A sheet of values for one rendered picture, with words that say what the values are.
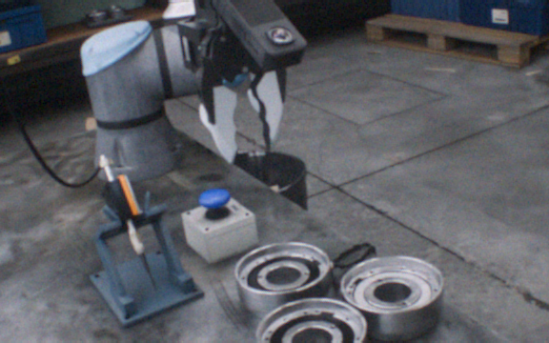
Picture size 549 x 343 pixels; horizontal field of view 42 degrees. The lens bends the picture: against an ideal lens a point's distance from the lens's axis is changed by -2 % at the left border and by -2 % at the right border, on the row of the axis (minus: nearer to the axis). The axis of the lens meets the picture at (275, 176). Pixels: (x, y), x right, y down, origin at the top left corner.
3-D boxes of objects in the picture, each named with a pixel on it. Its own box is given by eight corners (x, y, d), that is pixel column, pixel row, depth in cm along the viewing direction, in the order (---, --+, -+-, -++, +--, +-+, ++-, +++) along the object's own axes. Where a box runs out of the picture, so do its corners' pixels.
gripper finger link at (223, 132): (214, 151, 84) (215, 71, 81) (238, 166, 79) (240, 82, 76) (190, 153, 82) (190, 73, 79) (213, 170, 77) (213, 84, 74)
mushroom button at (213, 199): (240, 228, 92) (234, 192, 90) (213, 239, 90) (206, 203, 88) (226, 217, 95) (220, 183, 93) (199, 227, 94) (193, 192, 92)
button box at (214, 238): (259, 245, 92) (254, 211, 90) (210, 265, 90) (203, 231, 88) (231, 223, 99) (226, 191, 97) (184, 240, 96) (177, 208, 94)
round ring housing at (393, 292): (460, 301, 76) (460, 269, 75) (414, 357, 69) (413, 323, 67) (376, 277, 82) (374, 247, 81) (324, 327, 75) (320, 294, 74)
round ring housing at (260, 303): (265, 337, 75) (259, 305, 73) (225, 292, 84) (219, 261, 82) (351, 302, 79) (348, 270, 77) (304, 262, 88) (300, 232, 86)
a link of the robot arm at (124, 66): (93, 105, 123) (76, 28, 118) (171, 90, 125) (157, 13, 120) (91, 127, 112) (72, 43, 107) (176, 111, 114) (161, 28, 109)
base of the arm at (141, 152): (86, 164, 126) (72, 110, 122) (165, 139, 132) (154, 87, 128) (112, 191, 113) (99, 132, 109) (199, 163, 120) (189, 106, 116)
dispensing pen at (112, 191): (147, 292, 80) (92, 153, 82) (140, 295, 84) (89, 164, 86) (165, 284, 81) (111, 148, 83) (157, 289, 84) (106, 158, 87)
